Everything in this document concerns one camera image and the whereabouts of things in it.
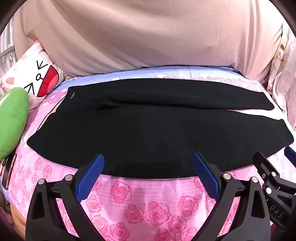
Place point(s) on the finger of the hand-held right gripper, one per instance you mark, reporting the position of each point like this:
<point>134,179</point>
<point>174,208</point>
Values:
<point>291,152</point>
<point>263,163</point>

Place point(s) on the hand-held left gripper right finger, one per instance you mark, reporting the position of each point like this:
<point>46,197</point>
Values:
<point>205,172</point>

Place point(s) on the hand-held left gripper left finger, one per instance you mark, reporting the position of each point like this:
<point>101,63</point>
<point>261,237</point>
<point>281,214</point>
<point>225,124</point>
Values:
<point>92,176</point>

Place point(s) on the black pants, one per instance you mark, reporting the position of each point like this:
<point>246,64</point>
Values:
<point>138,129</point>

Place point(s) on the pink rose-print bedsheet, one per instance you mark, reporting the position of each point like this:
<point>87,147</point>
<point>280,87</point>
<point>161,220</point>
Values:
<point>138,204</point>

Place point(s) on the floral cream pillow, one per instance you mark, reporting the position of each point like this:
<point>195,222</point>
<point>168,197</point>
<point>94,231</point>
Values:
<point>286,76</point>

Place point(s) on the dark flat device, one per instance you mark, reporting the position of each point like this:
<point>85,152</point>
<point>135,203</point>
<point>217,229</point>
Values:
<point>8,170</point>

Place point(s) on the green plush pillow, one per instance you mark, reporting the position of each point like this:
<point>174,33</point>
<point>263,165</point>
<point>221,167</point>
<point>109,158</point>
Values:
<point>11,120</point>

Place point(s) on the white cartoon face pillow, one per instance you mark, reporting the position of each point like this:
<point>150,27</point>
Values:
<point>30,71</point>

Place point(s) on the beige draped cloth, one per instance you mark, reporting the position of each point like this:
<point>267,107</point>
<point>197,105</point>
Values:
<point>143,34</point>

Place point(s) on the pale striped cloth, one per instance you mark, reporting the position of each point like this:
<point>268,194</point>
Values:
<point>7,51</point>

